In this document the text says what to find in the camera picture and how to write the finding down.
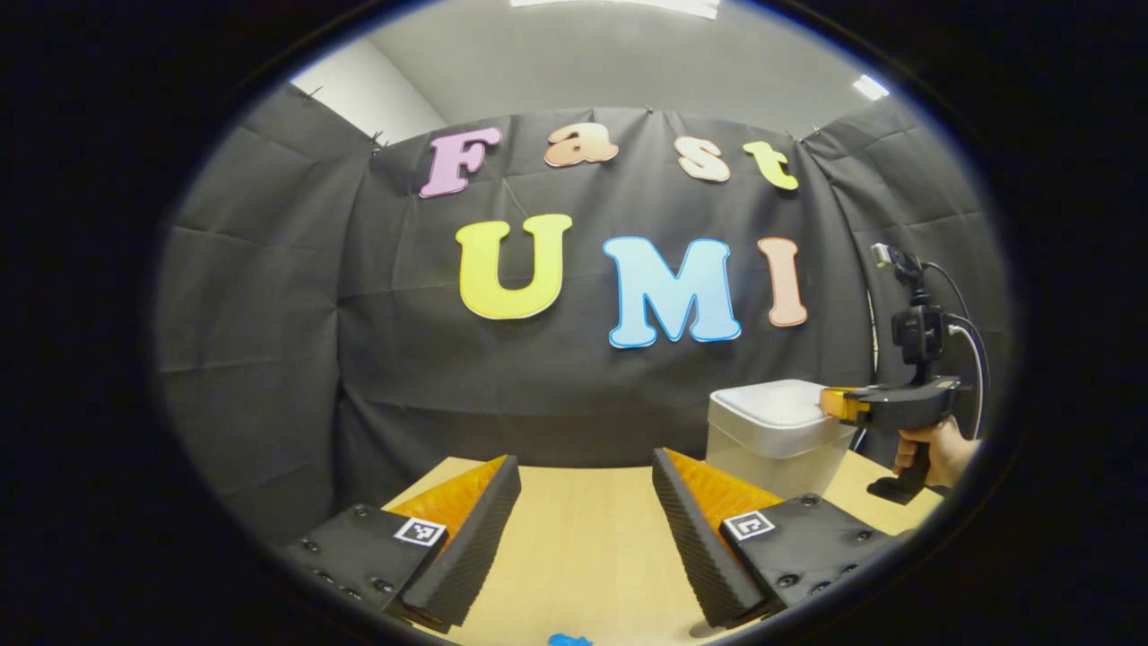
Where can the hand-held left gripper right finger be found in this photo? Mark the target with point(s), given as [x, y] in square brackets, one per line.
[691, 538]

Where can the wooden desktop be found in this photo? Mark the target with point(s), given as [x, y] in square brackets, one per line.
[583, 538]

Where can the long ceiling light panel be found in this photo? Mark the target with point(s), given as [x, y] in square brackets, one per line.
[619, 6]

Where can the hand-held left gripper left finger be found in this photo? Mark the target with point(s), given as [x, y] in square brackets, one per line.
[475, 547]

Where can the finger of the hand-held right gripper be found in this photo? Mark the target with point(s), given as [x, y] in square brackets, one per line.
[843, 404]

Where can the small ceiling light panel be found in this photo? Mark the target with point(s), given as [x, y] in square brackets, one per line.
[871, 87]

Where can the white desktop garbage bin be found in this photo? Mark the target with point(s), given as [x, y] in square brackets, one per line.
[771, 440]

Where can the black backdrop cloth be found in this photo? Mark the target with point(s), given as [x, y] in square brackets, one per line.
[269, 314]

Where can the blue paper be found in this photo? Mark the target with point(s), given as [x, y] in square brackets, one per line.
[569, 641]

